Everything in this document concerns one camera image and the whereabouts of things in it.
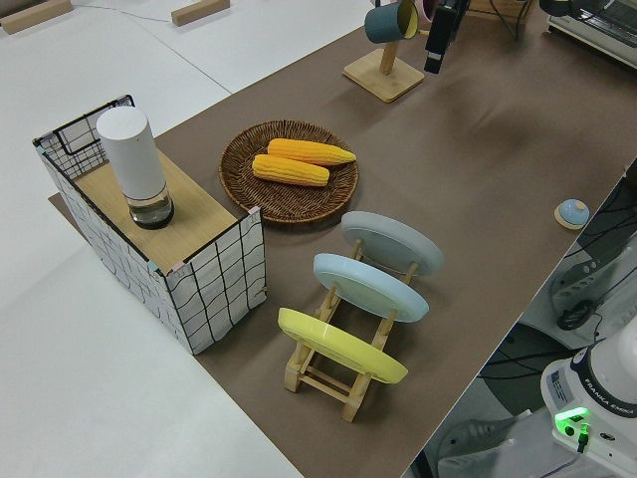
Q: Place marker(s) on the yellow plate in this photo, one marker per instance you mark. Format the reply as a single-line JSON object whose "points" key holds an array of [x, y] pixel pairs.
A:
{"points": [[338, 343]]}

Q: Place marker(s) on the white toaster oven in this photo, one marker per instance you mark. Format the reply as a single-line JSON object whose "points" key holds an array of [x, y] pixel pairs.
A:
{"points": [[597, 30]]}

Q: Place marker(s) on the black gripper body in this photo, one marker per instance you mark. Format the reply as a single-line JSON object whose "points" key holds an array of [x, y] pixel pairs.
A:
{"points": [[463, 7]]}

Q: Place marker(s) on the white cylindrical bottle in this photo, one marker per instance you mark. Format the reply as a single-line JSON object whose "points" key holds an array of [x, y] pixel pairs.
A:
{"points": [[132, 154]]}

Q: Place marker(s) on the round brown wicker basket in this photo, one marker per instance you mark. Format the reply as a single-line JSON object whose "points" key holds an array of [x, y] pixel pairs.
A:
{"points": [[293, 199]]}

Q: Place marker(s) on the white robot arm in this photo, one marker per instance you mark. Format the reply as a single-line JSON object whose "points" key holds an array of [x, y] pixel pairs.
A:
{"points": [[607, 398]]}

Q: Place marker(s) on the teal mug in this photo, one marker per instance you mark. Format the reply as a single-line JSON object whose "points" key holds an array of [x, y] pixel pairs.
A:
{"points": [[385, 22]]}

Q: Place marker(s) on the yellow corn cob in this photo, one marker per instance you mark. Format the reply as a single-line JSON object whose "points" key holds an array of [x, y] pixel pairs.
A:
{"points": [[308, 151], [291, 170]]}

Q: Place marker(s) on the brown table mat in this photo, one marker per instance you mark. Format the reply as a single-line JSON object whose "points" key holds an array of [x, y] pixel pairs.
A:
{"points": [[473, 149]]}

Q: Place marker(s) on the light wooden board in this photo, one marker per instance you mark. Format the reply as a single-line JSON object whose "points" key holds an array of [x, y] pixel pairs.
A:
{"points": [[194, 209]]}

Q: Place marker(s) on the blue call bell wooden base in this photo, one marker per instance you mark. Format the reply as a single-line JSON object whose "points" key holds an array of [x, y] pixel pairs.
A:
{"points": [[572, 213]]}

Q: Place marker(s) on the black power plug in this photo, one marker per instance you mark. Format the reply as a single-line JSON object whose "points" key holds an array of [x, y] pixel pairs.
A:
{"points": [[574, 317]]}

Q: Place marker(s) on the pink mug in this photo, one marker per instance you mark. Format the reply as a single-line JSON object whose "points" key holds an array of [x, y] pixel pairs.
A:
{"points": [[429, 9]]}

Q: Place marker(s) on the grey plate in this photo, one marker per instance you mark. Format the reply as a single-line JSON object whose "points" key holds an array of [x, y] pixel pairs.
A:
{"points": [[393, 239]]}

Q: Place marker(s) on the light blue plate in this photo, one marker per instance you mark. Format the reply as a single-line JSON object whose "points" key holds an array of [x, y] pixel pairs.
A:
{"points": [[368, 286]]}

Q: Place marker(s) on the wooden plate rack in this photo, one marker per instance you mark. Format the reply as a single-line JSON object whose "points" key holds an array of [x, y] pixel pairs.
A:
{"points": [[323, 383]]}

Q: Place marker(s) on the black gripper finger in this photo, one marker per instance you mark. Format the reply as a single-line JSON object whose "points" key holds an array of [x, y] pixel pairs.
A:
{"points": [[440, 35]]}

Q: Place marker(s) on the short wooden block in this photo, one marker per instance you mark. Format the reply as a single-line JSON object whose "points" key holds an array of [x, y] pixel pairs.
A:
{"points": [[199, 12]]}

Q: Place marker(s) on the light wooden cabinet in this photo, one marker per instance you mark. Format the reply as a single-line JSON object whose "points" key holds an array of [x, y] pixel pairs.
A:
{"points": [[480, 4]]}

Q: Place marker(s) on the white power strip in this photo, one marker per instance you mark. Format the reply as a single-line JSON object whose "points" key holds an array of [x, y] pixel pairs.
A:
{"points": [[577, 284]]}

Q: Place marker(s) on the long wooden block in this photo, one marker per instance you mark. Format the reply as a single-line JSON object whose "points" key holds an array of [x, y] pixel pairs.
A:
{"points": [[35, 15]]}

